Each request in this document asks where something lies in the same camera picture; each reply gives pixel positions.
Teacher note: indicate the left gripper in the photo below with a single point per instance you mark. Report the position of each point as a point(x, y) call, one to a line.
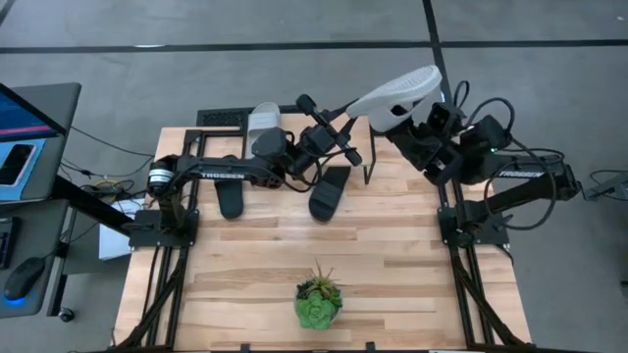
point(338, 139)

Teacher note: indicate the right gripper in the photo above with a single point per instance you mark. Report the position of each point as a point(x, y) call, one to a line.
point(417, 147)

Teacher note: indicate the light grey slide sandal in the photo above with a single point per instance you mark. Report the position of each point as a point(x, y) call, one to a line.
point(262, 120)
point(397, 90)

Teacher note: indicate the black slide sandal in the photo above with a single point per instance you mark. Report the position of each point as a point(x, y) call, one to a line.
point(326, 196)
point(229, 201)

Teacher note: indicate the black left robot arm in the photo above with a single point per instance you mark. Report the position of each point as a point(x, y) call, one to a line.
point(221, 174)

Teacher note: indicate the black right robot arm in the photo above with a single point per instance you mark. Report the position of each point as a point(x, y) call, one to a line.
point(525, 174)

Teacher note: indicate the wooden shelf black metal legs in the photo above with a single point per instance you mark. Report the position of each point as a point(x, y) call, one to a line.
point(360, 132)

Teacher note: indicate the succulent in white geometric pot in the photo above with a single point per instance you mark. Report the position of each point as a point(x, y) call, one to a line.
point(316, 311)

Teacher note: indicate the white paper sheet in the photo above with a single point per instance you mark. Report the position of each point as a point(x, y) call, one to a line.
point(110, 245)

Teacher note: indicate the black desk beam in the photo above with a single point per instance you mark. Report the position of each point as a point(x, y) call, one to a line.
point(88, 206)

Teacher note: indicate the dark grey desk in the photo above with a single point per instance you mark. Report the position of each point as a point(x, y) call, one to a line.
point(64, 103)

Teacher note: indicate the computer monitor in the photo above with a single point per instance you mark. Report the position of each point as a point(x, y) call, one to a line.
point(24, 120)

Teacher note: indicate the black smartphone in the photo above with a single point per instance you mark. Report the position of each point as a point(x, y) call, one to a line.
point(15, 164)

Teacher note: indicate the small black round knob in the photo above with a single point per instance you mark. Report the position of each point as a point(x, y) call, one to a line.
point(66, 314)

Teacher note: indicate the black computer mouse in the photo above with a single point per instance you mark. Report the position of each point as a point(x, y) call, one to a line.
point(24, 277)

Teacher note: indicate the black keyboard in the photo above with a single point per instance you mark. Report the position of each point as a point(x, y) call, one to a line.
point(6, 242)

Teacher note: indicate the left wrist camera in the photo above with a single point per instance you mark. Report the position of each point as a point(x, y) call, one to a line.
point(321, 139)

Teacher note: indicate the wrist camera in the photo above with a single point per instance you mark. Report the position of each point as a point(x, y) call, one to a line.
point(444, 115)
point(321, 139)

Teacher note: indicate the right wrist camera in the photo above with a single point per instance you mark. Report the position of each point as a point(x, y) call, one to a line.
point(444, 115)

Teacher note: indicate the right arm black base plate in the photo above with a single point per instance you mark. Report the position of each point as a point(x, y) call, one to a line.
point(495, 237)

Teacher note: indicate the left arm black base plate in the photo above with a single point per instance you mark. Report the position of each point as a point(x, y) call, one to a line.
point(147, 237)

